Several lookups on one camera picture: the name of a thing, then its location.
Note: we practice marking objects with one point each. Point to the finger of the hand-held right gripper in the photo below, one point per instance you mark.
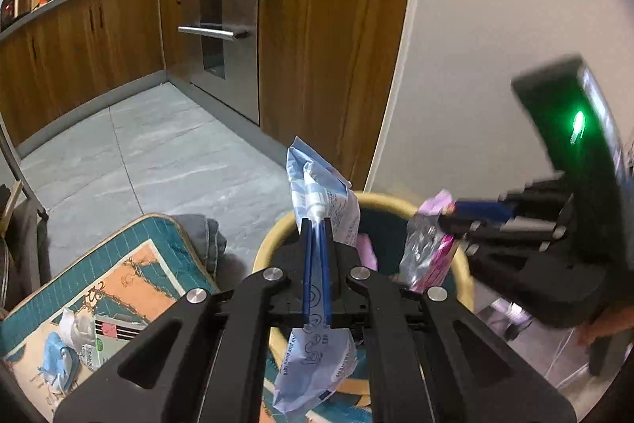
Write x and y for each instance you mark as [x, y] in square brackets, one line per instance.
[470, 228]
[480, 208]

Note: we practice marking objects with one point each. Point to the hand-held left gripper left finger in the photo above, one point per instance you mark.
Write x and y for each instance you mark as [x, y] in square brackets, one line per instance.
[307, 284]

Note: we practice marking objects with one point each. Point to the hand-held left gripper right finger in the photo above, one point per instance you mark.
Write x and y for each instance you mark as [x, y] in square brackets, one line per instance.
[326, 284]

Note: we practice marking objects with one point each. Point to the pink silver foil wrapper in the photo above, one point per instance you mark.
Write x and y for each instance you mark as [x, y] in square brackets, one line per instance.
[421, 249]

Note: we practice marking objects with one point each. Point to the blue white plastic wrapper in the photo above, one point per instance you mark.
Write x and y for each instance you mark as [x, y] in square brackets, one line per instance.
[322, 200]

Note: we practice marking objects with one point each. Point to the yellow rimmed waste bin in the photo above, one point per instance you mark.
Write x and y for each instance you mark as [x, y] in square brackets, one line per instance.
[384, 217]

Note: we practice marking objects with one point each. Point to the person's right hand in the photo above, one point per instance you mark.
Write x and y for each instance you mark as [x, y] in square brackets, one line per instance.
[607, 326]

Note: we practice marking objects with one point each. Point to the small pink wrapper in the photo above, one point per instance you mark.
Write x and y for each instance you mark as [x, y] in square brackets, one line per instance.
[367, 252]

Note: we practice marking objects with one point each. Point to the grey folded cloth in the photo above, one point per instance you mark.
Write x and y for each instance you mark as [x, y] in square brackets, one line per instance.
[203, 234]

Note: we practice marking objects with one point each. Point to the teal orange printed mat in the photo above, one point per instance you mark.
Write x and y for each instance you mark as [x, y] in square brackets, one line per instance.
[138, 274]

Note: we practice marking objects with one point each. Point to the striped pink packet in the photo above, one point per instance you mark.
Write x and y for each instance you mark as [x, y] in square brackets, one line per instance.
[116, 329]

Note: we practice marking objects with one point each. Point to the white green packet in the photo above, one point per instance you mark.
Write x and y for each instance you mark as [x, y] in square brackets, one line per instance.
[96, 351]

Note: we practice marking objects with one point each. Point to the tall wooden cabinet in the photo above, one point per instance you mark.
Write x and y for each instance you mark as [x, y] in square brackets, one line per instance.
[327, 31]

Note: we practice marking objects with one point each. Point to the crumpled white tissue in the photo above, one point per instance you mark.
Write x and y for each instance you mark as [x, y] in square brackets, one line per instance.
[77, 329]

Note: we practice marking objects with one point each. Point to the blue packet on cushion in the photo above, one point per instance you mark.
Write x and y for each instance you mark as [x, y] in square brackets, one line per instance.
[57, 356]

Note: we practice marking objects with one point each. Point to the stainless steel oven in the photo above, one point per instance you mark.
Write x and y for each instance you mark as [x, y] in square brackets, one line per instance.
[237, 31]

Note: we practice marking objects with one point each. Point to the wooden base cabinets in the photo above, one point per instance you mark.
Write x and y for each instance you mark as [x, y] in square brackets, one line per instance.
[74, 51]

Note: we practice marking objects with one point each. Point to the dark rice cooker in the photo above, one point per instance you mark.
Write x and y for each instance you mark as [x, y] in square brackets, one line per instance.
[17, 2]

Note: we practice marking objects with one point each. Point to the metal frame rack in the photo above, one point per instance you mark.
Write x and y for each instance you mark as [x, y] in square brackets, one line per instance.
[22, 244]

